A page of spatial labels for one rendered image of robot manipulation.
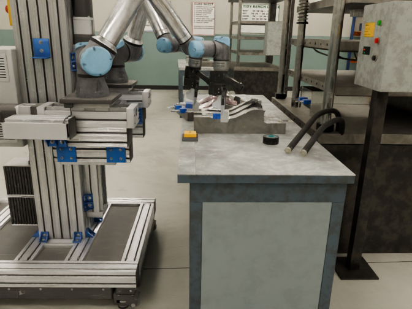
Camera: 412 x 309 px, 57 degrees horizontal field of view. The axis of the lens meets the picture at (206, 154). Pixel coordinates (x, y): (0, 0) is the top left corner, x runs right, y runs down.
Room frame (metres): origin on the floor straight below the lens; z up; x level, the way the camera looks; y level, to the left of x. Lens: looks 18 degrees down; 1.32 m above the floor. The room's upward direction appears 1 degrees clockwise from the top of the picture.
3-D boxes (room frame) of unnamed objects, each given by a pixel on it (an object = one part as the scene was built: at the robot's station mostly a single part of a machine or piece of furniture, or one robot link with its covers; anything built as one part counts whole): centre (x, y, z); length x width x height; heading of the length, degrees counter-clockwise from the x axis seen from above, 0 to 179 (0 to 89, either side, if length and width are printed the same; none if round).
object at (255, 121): (2.14, -0.18, 0.87); 0.50 x 0.26 x 0.14; 93
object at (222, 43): (1.85, -0.06, 1.25); 0.09 x 0.08 x 0.11; 115
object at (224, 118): (1.85, -0.04, 0.93); 0.13 x 0.05 x 0.05; 82
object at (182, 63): (6.99, 0.18, 0.44); 1.90 x 0.70 x 0.89; 5
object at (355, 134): (2.77, -1.03, 0.76); 1.30 x 0.84 x 0.06; 3
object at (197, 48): (1.82, 0.04, 1.25); 0.11 x 0.11 x 0.08; 25
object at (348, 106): (2.72, -0.95, 0.87); 0.50 x 0.27 x 0.17; 93
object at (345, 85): (2.77, -1.08, 1.02); 1.10 x 0.74 x 0.05; 3
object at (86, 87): (1.72, 0.52, 1.09); 0.15 x 0.15 x 0.10
